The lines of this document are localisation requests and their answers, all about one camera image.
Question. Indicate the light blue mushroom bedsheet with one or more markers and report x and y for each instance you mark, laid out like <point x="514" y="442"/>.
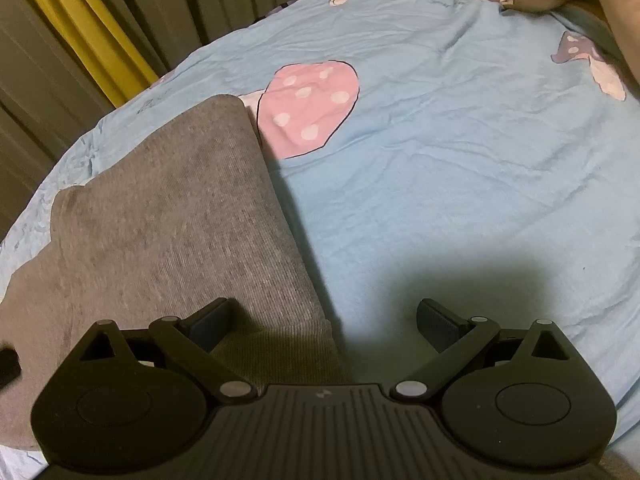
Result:
<point x="473" y="170"/>

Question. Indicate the olive and yellow curtain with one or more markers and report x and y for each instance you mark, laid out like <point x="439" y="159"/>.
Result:
<point x="67" y="63"/>

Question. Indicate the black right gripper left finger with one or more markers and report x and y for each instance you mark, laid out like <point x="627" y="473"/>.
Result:
<point x="168" y="361"/>

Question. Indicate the grey sweatpants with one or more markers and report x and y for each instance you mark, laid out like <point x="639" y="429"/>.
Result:
<point x="187" y="217"/>

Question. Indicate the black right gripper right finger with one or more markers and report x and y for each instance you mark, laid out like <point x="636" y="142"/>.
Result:
<point x="479" y="360"/>

